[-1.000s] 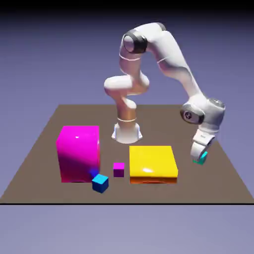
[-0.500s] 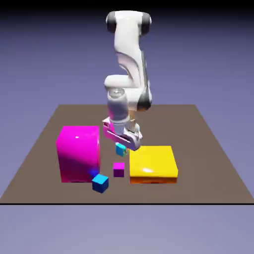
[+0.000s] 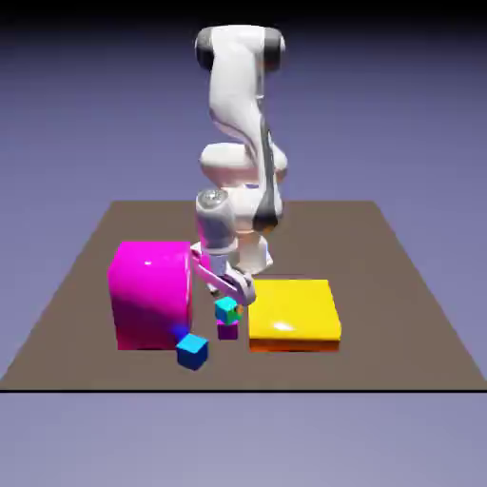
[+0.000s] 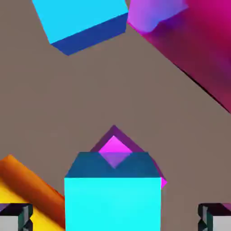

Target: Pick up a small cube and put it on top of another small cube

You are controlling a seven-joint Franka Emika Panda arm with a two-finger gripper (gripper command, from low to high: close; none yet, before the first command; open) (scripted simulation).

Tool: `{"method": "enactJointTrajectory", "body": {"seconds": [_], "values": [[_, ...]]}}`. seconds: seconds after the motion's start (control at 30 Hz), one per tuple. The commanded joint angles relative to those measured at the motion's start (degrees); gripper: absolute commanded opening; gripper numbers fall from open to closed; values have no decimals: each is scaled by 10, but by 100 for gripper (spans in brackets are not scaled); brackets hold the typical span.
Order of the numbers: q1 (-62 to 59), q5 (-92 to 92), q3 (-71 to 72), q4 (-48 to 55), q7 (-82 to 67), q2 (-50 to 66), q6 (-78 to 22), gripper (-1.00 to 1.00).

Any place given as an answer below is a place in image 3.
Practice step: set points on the large magenta box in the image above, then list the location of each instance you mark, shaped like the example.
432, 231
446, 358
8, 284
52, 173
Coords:
150, 293

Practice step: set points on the large yellow box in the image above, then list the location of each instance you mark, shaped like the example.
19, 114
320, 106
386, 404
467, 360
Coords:
293, 312

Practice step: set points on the small blue cube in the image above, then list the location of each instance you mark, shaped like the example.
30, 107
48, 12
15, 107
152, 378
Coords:
192, 352

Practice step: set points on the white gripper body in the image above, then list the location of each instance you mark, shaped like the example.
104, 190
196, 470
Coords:
224, 283

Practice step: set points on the small purple cube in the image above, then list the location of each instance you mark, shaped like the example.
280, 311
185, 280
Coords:
227, 331

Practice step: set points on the small teal cube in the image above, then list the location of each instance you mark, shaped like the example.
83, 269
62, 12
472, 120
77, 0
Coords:
226, 310

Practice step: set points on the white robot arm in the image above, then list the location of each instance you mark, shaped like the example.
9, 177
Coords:
236, 114

